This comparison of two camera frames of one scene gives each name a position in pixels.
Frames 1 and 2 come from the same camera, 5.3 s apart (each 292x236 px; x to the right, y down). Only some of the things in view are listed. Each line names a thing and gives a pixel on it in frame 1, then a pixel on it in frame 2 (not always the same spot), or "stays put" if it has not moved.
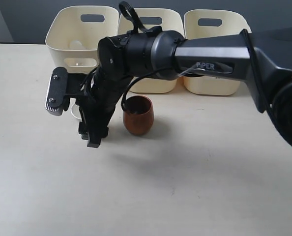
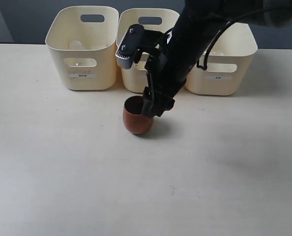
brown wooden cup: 138,115 stays put
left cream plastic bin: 73,37 stays put
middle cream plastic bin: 169,19 stays put
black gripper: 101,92 → 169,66
